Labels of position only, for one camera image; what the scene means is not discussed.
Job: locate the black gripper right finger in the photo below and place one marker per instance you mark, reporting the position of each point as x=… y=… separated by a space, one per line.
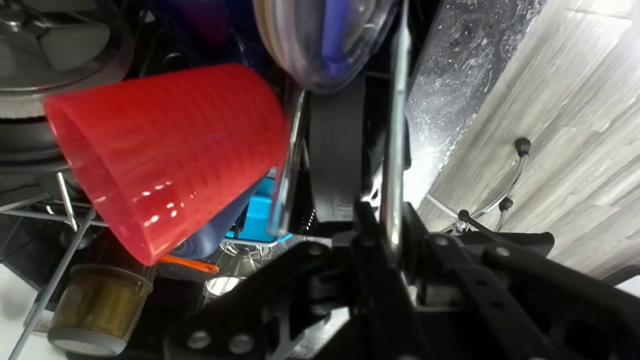
x=521 y=301

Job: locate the gold coloured jar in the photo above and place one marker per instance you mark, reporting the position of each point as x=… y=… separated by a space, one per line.
x=100 y=306

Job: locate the red plastic cup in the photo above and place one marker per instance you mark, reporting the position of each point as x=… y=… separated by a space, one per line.
x=167 y=152

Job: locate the black dish rack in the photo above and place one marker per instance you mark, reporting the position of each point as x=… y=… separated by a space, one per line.
x=420 y=21

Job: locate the dark glass pan lid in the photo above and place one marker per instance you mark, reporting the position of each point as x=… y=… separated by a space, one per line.
x=60 y=47

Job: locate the black office chair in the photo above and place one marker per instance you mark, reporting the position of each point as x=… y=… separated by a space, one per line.
x=513 y=192

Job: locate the navy blue tumbler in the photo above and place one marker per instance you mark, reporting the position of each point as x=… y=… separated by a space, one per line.
x=206 y=236

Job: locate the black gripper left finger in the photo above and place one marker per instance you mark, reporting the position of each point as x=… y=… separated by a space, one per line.
x=267 y=306

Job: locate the silver butter knife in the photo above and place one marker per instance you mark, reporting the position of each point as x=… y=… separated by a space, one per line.
x=396 y=133

